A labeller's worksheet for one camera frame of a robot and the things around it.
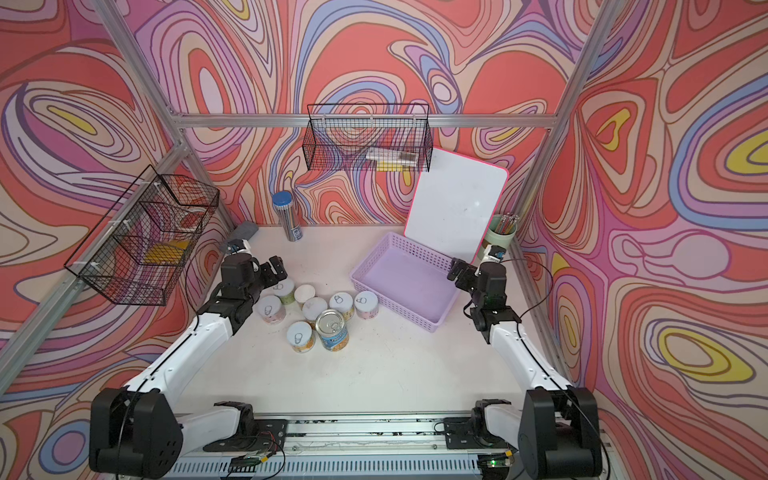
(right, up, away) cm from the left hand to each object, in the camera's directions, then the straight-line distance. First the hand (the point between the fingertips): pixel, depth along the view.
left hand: (271, 263), depth 84 cm
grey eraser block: (-22, +11, +30) cm, 39 cm away
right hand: (+57, -2, +1) cm, 57 cm away
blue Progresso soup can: (+18, -19, -3) cm, 26 cm away
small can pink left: (-2, -14, +6) cm, 16 cm away
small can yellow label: (+20, -13, +7) cm, 24 cm away
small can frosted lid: (+11, -14, +4) cm, 18 cm away
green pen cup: (+73, +11, +15) cm, 75 cm away
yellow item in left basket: (-21, +3, -12) cm, 24 cm away
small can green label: (0, -9, +11) cm, 14 cm away
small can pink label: (+27, -13, +7) cm, 31 cm away
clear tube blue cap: (-3, +21, +18) cm, 28 cm away
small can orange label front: (+9, -21, 0) cm, 23 cm away
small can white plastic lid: (+7, -10, +9) cm, 15 cm away
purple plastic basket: (+41, -6, +21) cm, 46 cm away
